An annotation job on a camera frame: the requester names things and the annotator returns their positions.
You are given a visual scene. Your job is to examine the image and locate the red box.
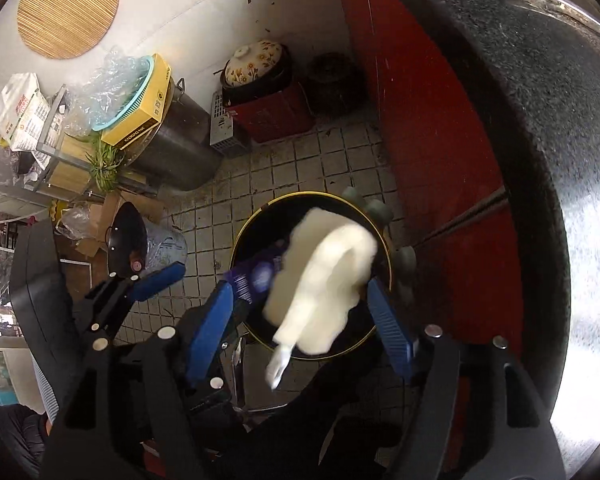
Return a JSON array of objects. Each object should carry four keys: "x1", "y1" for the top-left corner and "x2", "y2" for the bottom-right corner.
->
[{"x1": 227, "y1": 80, "x2": 316, "y2": 145}]

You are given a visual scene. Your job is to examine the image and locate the grey metal cage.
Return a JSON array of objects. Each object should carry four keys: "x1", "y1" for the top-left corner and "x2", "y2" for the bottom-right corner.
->
[{"x1": 209, "y1": 91, "x2": 248, "y2": 156}]

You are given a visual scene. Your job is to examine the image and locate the white tissue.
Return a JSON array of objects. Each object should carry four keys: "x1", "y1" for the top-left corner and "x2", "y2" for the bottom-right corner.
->
[{"x1": 262, "y1": 207, "x2": 379, "y2": 356}]

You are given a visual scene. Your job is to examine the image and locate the clear plastic bags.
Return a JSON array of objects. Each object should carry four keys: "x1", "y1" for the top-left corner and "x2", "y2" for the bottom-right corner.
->
[{"x1": 62, "y1": 46, "x2": 148, "y2": 138}]

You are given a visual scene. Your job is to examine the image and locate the dark cloth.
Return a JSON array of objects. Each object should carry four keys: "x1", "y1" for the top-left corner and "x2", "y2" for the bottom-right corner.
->
[{"x1": 0, "y1": 402, "x2": 46, "y2": 476}]

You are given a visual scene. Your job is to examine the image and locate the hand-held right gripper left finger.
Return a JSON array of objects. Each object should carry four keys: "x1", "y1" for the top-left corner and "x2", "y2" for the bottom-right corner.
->
[{"x1": 42, "y1": 281, "x2": 236, "y2": 480}]

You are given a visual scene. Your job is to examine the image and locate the purple wrapper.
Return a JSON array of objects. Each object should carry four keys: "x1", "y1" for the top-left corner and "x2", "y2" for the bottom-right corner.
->
[{"x1": 222, "y1": 242, "x2": 288, "y2": 306}]

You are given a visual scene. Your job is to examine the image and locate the large steel stockpot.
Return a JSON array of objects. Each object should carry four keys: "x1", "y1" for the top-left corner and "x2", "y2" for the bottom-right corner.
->
[{"x1": 125, "y1": 77, "x2": 223, "y2": 192}]

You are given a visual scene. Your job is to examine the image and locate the black wok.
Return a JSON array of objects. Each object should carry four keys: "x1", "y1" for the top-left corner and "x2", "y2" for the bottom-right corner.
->
[{"x1": 105, "y1": 201, "x2": 148, "y2": 278}]

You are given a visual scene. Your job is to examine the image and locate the floral ceramic pot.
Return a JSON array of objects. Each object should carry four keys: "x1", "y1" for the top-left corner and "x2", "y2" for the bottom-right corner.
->
[{"x1": 220, "y1": 40, "x2": 296, "y2": 106}]

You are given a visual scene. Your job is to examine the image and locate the red kitchen cabinet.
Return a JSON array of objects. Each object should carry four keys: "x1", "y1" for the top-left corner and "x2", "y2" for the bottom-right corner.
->
[{"x1": 330, "y1": 0, "x2": 526, "y2": 461}]

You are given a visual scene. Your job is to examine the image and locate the person's left forearm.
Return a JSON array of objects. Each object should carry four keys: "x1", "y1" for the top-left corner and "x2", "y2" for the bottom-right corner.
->
[{"x1": 30, "y1": 360, "x2": 62, "y2": 426}]

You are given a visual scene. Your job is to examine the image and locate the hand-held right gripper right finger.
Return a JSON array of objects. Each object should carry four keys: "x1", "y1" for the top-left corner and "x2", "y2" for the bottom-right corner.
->
[{"x1": 367, "y1": 279, "x2": 567, "y2": 480}]

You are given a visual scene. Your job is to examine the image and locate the metal rack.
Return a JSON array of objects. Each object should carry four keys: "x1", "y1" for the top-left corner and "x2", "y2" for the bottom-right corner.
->
[{"x1": 32, "y1": 85, "x2": 91, "y2": 196}]

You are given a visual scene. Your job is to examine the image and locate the white printed paper bag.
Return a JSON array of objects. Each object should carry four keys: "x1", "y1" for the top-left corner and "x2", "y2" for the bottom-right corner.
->
[{"x1": 0, "y1": 72, "x2": 51, "y2": 151}]

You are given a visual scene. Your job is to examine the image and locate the dark clay jar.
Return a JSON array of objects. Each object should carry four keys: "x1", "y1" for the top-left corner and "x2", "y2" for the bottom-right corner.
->
[{"x1": 306, "y1": 52, "x2": 363, "y2": 120}]

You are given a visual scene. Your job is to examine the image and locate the black stone countertop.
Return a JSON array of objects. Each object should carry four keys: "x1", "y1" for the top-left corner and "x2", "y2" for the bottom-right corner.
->
[{"x1": 370, "y1": 0, "x2": 600, "y2": 461}]

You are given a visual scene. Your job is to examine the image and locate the round bamboo mat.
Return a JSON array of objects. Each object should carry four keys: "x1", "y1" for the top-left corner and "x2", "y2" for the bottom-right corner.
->
[{"x1": 16, "y1": 0, "x2": 121, "y2": 60}]

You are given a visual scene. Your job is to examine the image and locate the yellow cardboard box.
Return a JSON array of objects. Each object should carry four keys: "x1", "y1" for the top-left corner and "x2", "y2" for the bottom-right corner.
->
[{"x1": 100, "y1": 53, "x2": 173, "y2": 150}]

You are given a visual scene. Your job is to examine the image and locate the black bin with gold rim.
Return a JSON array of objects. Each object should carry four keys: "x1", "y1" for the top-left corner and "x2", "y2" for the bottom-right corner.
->
[{"x1": 228, "y1": 191, "x2": 396, "y2": 361}]

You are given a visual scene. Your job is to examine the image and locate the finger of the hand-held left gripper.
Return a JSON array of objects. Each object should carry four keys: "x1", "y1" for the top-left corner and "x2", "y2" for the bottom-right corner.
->
[{"x1": 74, "y1": 261, "x2": 187, "y2": 352}]

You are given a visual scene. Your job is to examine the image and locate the teal plastic basket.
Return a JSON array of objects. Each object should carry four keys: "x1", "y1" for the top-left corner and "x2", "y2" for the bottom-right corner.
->
[{"x1": 82, "y1": 55, "x2": 156, "y2": 133}]

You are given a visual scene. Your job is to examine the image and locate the brown cardboard boxes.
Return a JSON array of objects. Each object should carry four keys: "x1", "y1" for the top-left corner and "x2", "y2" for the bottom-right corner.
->
[{"x1": 55, "y1": 192, "x2": 163, "y2": 261}]

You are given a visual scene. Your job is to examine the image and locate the green plant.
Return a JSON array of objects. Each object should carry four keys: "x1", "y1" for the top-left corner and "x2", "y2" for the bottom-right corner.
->
[{"x1": 82, "y1": 132, "x2": 126, "y2": 193}]

